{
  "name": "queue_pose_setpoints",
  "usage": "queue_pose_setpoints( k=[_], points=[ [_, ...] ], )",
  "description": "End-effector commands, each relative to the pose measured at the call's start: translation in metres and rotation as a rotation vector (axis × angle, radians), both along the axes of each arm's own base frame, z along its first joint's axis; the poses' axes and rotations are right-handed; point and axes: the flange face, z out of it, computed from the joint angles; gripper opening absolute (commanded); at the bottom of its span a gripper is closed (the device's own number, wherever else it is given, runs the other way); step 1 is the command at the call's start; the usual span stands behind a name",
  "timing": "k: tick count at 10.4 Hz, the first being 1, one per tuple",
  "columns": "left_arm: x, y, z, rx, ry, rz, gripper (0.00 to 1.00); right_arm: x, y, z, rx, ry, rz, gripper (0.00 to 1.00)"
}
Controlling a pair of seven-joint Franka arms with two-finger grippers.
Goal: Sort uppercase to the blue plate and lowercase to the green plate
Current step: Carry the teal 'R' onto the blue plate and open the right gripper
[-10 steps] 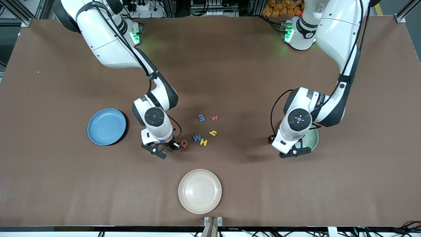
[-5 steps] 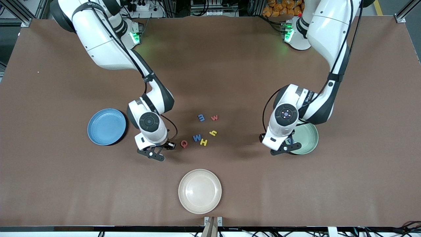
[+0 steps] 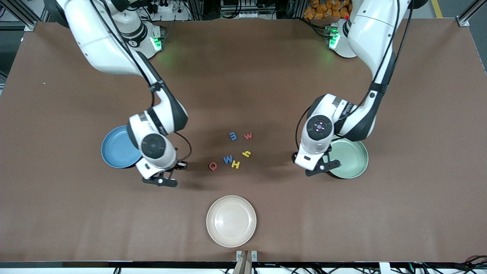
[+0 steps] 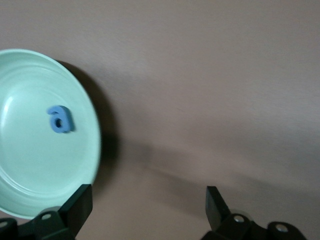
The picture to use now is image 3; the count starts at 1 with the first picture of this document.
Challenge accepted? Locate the green plate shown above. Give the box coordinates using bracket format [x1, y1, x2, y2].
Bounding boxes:
[328, 138, 369, 179]

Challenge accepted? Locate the blue plate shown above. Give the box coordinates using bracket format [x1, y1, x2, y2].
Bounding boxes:
[101, 125, 143, 169]

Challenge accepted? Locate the beige plate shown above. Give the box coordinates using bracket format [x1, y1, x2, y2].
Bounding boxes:
[206, 195, 257, 248]

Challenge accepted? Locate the tan wooden stick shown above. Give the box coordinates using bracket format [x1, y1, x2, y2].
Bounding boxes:
[233, 251, 252, 274]

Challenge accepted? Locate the brown table mat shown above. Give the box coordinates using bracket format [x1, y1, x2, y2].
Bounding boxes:
[0, 19, 487, 263]

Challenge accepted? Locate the orange bags pile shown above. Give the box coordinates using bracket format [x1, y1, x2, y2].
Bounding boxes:
[303, 0, 352, 20]

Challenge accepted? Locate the white power strip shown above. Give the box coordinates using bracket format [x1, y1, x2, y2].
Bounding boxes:
[150, 2, 175, 14]

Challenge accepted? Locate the white electronics box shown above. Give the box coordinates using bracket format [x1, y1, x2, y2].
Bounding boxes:
[221, 0, 276, 19]

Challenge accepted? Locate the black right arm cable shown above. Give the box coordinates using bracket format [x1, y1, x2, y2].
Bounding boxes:
[89, 0, 193, 166]

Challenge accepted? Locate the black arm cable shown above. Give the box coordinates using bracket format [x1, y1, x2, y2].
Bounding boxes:
[89, 0, 193, 166]
[295, 0, 415, 155]

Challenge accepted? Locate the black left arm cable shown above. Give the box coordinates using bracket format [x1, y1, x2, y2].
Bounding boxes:
[295, 0, 415, 155]

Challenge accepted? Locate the metal table edge bracket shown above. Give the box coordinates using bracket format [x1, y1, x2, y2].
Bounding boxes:
[236, 250, 258, 263]

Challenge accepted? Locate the black cable bundle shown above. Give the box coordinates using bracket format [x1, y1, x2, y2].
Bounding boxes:
[396, 256, 487, 274]

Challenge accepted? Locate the aluminium frame post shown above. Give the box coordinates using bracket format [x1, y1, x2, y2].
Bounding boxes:
[0, 0, 38, 32]
[457, 0, 487, 27]

